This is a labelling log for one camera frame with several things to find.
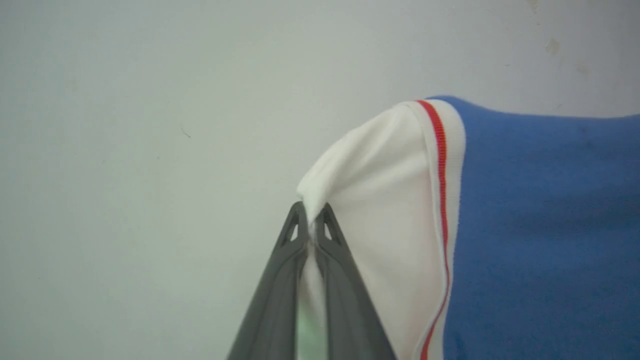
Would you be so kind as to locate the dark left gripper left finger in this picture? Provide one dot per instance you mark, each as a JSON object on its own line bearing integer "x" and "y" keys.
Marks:
{"x": 272, "y": 305}

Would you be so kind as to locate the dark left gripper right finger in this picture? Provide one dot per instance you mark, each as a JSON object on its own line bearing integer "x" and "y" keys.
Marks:
{"x": 347, "y": 305}

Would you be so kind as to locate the blue white red-striped shirt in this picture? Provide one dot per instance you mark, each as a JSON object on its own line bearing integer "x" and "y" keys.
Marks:
{"x": 525, "y": 225}

